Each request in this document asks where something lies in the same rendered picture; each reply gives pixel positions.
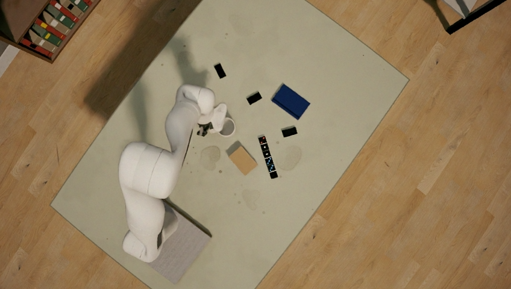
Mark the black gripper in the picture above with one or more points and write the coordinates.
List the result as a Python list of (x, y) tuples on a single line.
[(203, 129)]

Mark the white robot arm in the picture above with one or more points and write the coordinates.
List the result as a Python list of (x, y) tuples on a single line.
[(153, 170)]

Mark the dark blue rectangular block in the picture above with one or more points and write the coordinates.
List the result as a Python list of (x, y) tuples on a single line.
[(291, 102)]

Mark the black domino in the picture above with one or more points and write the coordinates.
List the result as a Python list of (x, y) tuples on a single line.
[(254, 98), (272, 171), (268, 158), (289, 132), (263, 143), (220, 71)]

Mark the white mug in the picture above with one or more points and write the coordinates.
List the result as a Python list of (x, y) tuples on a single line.
[(227, 129)]

